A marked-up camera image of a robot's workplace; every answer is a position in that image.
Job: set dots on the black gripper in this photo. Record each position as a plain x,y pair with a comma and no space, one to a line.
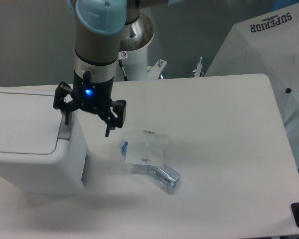
94,98

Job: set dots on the white push-lid trash can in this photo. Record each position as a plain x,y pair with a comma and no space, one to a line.
39,152

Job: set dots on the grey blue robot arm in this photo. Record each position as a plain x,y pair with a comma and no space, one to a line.
103,30

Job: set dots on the white plastic pouch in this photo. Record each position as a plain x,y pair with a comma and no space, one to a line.
146,147

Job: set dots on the crushed clear plastic bottle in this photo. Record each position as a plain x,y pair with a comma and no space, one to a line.
165,177

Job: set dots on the white umbrella with lettering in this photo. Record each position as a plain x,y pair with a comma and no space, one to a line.
267,44

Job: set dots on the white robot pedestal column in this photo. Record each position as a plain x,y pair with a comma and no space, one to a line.
134,50

